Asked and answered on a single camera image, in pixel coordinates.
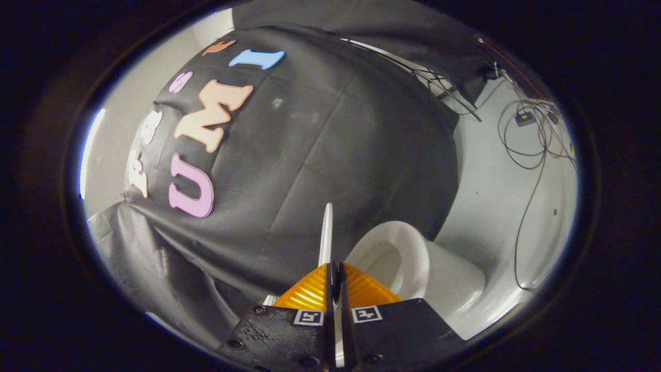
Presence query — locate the black tripod stand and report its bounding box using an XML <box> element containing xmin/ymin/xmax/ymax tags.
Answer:
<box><xmin>341</xmin><ymin>38</ymin><xmax>483</xmax><ymax>123</ymax></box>

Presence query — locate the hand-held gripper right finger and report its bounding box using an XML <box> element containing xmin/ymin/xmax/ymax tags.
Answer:
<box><xmin>336</xmin><ymin>261</ymin><xmax>465</xmax><ymax>371</ymax></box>

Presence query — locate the plain black backdrop cloth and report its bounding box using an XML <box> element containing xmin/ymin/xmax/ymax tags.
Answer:
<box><xmin>87</xmin><ymin>203</ymin><xmax>274</xmax><ymax>357</ymax></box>
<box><xmin>232</xmin><ymin>0</ymin><xmax>491</xmax><ymax>104</ymax></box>

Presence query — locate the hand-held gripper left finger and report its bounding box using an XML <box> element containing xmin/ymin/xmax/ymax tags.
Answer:
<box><xmin>217</xmin><ymin>261</ymin><xmax>336</xmax><ymax>371</ymax></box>

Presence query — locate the tangle of dark cables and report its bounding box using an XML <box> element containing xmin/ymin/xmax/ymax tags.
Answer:
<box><xmin>496</xmin><ymin>62</ymin><xmax>577</xmax><ymax>293</ymax></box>

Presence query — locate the white ceramic toilet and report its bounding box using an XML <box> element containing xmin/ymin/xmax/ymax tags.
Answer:
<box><xmin>345</xmin><ymin>221</ymin><xmax>487</xmax><ymax>342</ymax></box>

